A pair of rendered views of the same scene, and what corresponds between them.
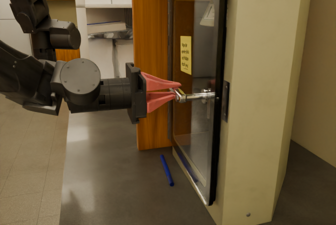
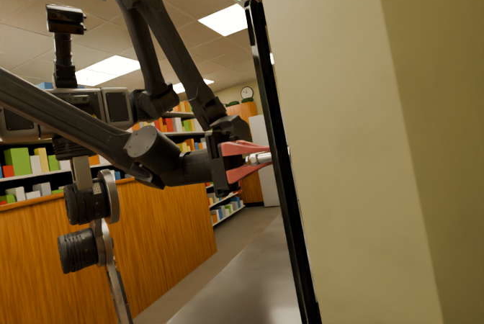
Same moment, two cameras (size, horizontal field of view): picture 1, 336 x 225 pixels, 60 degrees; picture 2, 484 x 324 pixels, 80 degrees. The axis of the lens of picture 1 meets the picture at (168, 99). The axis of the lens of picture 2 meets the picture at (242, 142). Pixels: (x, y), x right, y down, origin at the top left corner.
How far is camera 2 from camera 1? 0.35 m
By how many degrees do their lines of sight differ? 45
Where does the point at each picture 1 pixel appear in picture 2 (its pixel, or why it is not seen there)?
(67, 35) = (231, 127)
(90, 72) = (149, 136)
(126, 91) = (206, 159)
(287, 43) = (371, 40)
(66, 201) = (202, 294)
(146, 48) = not seen: hidden behind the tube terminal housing
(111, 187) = (251, 289)
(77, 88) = (135, 152)
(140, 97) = (217, 164)
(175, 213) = not seen: outside the picture
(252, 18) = (292, 24)
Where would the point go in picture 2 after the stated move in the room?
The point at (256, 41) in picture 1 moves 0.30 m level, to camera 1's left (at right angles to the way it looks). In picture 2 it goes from (308, 54) to (152, 116)
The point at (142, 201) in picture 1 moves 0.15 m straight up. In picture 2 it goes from (268, 313) to (251, 224)
